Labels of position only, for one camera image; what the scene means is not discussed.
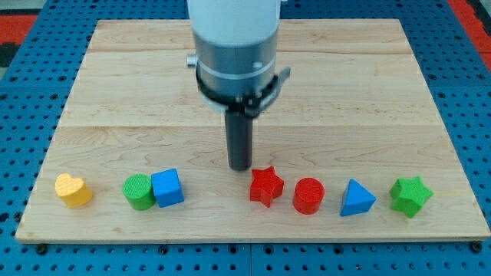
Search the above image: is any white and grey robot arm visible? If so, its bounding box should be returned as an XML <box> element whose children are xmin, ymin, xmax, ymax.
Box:
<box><xmin>187</xmin><ymin>0</ymin><xmax>290</xmax><ymax>117</ymax></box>

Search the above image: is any red star block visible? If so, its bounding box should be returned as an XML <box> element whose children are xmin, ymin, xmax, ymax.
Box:
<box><xmin>249</xmin><ymin>166</ymin><xmax>285</xmax><ymax>208</ymax></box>

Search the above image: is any green star block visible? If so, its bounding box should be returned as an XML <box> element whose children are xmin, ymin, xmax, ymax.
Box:
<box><xmin>390</xmin><ymin>176</ymin><xmax>433</xmax><ymax>218</ymax></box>

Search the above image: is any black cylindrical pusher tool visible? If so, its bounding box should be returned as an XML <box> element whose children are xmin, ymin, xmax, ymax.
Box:
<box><xmin>225</xmin><ymin>111</ymin><xmax>252</xmax><ymax>171</ymax></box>

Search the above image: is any red cylinder block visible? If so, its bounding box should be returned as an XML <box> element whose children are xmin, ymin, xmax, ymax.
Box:
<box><xmin>292</xmin><ymin>177</ymin><xmax>325</xmax><ymax>215</ymax></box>

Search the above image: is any blue cube block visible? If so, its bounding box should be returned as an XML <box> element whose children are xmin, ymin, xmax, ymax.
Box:
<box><xmin>150</xmin><ymin>169</ymin><xmax>184</xmax><ymax>208</ymax></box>

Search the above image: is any light wooden board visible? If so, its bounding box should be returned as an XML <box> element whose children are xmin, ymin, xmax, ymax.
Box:
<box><xmin>15</xmin><ymin>19</ymin><xmax>490</xmax><ymax>244</ymax></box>

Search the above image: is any green cylinder block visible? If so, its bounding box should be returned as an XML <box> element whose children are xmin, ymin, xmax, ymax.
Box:
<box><xmin>122</xmin><ymin>173</ymin><xmax>156</xmax><ymax>211</ymax></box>

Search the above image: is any blue triangle block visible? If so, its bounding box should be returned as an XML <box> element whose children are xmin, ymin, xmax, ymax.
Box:
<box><xmin>340</xmin><ymin>179</ymin><xmax>377</xmax><ymax>216</ymax></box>

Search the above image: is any yellow heart block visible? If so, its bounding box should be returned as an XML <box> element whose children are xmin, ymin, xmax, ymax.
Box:
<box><xmin>54</xmin><ymin>173</ymin><xmax>94</xmax><ymax>209</ymax></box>

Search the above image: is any black clamp ring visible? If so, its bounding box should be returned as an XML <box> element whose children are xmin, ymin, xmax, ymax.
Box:
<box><xmin>194</xmin><ymin>65</ymin><xmax>292</xmax><ymax>118</ymax></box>

